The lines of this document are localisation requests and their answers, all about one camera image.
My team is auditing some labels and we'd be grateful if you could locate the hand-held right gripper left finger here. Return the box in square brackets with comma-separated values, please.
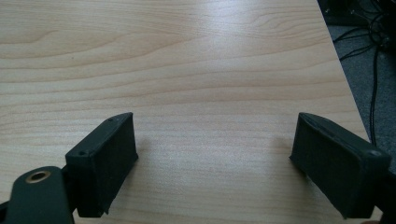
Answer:
[64, 112, 139, 218]

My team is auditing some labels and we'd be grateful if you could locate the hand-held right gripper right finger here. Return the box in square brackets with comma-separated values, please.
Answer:
[289, 112, 392, 219]

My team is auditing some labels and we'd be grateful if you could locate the black cable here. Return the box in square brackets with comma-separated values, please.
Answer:
[369, 46, 380, 147]

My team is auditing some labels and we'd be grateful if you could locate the tangle of black cables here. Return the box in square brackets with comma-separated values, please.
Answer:
[323, 0, 396, 62]

